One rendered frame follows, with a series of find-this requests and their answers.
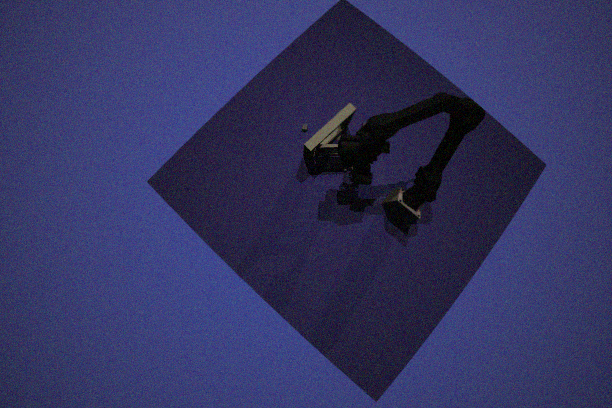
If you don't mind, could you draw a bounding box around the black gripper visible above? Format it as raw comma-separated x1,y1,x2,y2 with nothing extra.
353,153,377,185

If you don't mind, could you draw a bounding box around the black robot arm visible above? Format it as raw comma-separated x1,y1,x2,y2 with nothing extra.
338,92,485,211

